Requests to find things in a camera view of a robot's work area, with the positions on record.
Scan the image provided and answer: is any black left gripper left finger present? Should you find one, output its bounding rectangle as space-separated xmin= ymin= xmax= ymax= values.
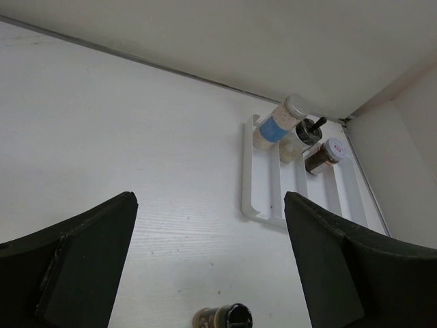
xmin=1 ymin=192 xmax=139 ymax=327

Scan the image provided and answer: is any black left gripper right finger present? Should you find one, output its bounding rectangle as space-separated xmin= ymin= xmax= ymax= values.
xmin=284 ymin=192 xmax=436 ymax=327

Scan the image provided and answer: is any small black cap pepper jar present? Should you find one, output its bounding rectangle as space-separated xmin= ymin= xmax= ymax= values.
xmin=192 ymin=303 xmax=253 ymax=328

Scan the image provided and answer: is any white lid brown spice jar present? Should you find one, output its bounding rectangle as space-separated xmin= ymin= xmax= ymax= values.
xmin=305 ymin=137 xmax=347 ymax=175

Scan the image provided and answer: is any black cap beige spice jar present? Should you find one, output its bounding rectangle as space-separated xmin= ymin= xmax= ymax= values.
xmin=279 ymin=117 xmax=327 ymax=164

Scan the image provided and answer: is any tall blue label spice bottle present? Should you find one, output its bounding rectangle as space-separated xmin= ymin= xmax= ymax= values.
xmin=253 ymin=94 xmax=310 ymax=150

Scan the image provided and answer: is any white plastic organizer tray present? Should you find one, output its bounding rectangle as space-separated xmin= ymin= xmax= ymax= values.
xmin=241 ymin=115 xmax=389 ymax=235

